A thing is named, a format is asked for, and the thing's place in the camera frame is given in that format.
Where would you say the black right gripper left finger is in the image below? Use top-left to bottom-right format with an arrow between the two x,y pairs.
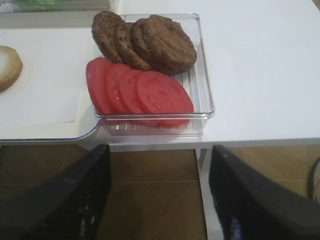
0,144 -> 112,240

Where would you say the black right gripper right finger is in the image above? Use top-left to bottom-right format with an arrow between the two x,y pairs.
209,145 -> 320,240

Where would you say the clear lettuce and cheese container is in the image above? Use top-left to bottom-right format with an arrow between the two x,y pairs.
0,0 -> 116,21

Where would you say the round object on floor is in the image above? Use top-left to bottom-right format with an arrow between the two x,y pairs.
308,158 -> 320,204

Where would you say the white metal tray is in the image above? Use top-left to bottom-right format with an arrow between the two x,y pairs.
0,26 -> 102,144

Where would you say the leftmost red tomato slice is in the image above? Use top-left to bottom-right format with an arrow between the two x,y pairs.
85,57 -> 112,115

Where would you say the red tomato slice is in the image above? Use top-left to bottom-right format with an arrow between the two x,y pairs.
119,69 -> 144,114
104,63 -> 130,114
85,57 -> 112,115
136,71 -> 194,114

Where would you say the front red tomato slice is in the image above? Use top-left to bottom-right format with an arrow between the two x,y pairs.
136,71 -> 194,114

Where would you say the white paper tray liner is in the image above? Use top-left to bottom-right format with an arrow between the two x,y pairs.
0,29 -> 95,125

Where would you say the clear patty and tomato container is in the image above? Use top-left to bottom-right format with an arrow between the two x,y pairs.
93,14 -> 215,136

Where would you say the bottom bun on tray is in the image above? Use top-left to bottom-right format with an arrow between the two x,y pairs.
0,45 -> 23,92

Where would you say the brown burger patty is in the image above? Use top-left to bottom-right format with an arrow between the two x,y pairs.
131,18 -> 157,69
91,11 -> 124,64
115,22 -> 152,71
142,14 -> 197,71

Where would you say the leftmost brown burger patty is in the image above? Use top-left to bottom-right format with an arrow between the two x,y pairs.
91,11 -> 124,64

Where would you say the front brown burger patty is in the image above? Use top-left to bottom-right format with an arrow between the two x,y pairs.
142,14 -> 197,71

